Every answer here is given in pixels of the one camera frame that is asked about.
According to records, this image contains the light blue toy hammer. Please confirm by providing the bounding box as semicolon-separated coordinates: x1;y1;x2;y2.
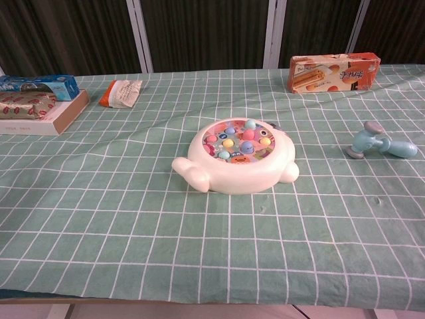
344;120;418;160

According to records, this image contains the white whack-a-mole toy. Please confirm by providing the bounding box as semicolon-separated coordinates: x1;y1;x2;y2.
171;117;300;195

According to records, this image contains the green checked tablecloth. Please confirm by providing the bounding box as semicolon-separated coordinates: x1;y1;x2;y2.
0;63;425;305

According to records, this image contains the orange white snack packet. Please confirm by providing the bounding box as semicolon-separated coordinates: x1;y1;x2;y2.
99;79;143;109

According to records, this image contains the orange biscuit box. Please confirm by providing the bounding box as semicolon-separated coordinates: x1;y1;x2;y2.
287;52;381;94

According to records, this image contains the blue cookie box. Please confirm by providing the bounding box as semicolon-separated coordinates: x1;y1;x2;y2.
0;74;80;102

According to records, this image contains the gold pack with red lips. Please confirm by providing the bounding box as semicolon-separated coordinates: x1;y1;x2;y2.
0;92;58;120

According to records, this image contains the white partition post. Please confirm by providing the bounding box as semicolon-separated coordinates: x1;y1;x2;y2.
347;0;371;56
264;0;287;69
125;0;154;73

